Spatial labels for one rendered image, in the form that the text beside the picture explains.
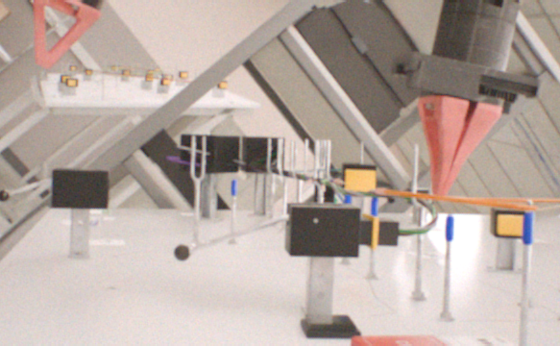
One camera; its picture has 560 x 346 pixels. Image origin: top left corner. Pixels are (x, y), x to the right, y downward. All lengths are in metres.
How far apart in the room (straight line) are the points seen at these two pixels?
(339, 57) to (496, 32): 1.11
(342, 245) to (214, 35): 7.72
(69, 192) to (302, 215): 0.37
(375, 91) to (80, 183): 0.94
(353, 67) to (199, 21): 6.61
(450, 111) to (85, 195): 0.47
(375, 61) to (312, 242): 1.13
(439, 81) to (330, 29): 1.13
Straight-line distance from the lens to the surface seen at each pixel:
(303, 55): 1.62
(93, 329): 0.60
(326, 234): 0.63
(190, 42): 8.27
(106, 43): 8.16
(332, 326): 0.58
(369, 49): 1.73
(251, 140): 1.38
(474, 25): 0.61
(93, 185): 0.92
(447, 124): 0.60
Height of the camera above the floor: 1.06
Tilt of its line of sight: 6 degrees up
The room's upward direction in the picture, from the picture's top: 50 degrees clockwise
